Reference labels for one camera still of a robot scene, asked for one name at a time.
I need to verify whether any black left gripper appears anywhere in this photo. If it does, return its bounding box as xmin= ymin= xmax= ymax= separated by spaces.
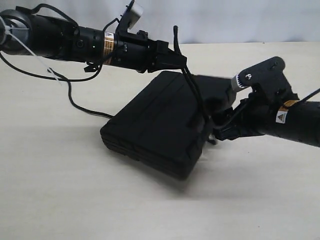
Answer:
xmin=109 ymin=30 xmax=187 ymax=73

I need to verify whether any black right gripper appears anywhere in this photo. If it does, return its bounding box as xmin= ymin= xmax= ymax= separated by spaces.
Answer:
xmin=213 ymin=91 xmax=280 ymax=141

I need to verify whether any black cord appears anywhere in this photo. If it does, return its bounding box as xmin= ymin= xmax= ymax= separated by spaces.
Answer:
xmin=172 ymin=25 xmax=218 ymax=146

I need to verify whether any black plastic carrying case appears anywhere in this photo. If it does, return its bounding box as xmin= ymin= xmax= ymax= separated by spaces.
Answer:
xmin=99 ymin=70 xmax=237 ymax=181

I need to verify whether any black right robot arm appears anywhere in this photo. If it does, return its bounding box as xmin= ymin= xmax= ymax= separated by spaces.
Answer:
xmin=212 ymin=94 xmax=320 ymax=147

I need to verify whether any white zip tie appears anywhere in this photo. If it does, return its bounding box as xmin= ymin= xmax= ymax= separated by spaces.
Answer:
xmin=0 ymin=16 xmax=63 ymax=86

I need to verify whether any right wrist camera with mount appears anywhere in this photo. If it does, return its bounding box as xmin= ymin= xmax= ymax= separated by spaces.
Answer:
xmin=231 ymin=56 xmax=290 ymax=103

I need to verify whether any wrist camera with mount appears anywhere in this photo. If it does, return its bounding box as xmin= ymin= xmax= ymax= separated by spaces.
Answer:
xmin=231 ymin=56 xmax=290 ymax=103
xmin=118 ymin=0 xmax=144 ymax=31

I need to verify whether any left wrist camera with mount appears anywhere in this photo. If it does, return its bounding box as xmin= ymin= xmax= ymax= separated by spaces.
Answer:
xmin=118 ymin=0 xmax=144 ymax=31

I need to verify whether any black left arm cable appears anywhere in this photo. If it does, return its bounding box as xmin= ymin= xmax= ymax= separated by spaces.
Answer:
xmin=0 ymin=2 xmax=121 ymax=118

